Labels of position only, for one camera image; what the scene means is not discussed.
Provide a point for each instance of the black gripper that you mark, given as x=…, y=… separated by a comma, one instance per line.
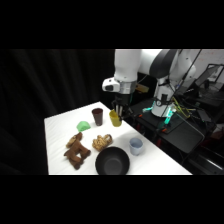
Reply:
x=122, y=100

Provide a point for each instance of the yellow cup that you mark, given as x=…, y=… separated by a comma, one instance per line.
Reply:
x=115, y=120

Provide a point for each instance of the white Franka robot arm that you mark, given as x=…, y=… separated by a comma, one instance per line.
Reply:
x=128, y=63

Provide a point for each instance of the maroon cup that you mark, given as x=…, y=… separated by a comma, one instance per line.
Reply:
x=97, y=118

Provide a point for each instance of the light blue cup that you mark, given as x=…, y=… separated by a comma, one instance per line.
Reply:
x=136, y=146

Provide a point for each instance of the black bowl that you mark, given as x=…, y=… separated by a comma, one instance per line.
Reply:
x=112, y=162

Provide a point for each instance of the green plastic object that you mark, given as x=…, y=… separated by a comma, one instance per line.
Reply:
x=83, y=126

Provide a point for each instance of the green base light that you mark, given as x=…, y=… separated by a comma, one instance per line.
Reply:
x=168, y=117

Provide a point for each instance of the brown plush toy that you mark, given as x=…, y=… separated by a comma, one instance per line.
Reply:
x=77, y=150

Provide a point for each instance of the black robot stand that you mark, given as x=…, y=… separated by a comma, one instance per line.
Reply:
x=181, y=135

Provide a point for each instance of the black curtain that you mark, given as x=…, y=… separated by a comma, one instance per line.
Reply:
x=36, y=90

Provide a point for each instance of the dark laptop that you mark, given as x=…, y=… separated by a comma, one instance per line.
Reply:
x=206, y=77

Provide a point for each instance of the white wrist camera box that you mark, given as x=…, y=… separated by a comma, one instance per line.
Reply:
x=110, y=84

